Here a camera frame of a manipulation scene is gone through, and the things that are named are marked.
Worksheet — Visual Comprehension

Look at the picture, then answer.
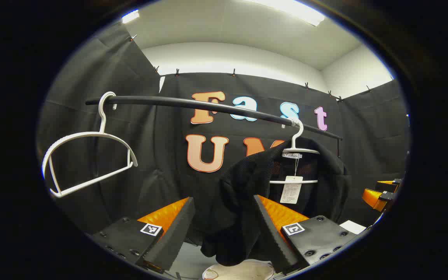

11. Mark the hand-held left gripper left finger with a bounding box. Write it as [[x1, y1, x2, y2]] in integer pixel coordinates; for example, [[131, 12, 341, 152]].
[[90, 196, 196, 275]]

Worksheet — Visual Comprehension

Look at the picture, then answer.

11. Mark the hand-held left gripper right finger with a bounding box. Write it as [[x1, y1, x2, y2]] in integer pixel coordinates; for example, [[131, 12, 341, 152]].
[[253, 194, 359, 275]]

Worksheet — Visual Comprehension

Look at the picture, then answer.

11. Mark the white laundry hamper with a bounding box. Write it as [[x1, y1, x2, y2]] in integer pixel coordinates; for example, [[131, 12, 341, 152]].
[[202, 259, 276, 280]]

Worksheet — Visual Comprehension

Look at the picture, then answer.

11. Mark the black knit sweater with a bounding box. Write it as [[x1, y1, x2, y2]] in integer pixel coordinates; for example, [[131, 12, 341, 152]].
[[200, 136, 352, 267]]

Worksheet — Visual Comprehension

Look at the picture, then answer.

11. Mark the white plastic clothes hanger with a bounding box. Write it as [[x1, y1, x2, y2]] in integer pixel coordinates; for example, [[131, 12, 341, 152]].
[[42, 91, 138, 198], [269, 118, 320, 184]]

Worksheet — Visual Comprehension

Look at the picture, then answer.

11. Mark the white flat sheet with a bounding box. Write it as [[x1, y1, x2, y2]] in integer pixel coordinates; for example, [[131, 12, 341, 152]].
[[339, 220, 366, 235]]

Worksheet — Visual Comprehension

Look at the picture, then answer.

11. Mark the white paper hang tag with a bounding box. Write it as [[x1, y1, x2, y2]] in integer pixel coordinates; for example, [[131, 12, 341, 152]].
[[280, 176, 303, 205]]

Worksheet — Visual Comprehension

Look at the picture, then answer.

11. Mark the black backdrop cloth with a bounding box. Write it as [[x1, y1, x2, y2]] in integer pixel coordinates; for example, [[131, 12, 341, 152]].
[[37, 21, 410, 249]]

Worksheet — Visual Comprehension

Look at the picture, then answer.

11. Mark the row of backdrop clips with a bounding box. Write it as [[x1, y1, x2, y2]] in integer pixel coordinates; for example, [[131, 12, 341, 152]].
[[129, 34, 372, 102]]

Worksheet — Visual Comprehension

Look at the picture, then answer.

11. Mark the small ceiling light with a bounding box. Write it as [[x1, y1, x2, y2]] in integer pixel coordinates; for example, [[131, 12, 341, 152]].
[[122, 10, 140, 24]]

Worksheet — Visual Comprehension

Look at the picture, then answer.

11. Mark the black clothes rail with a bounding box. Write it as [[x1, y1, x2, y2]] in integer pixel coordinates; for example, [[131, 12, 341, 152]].
[[85, 96, 343, 156]]

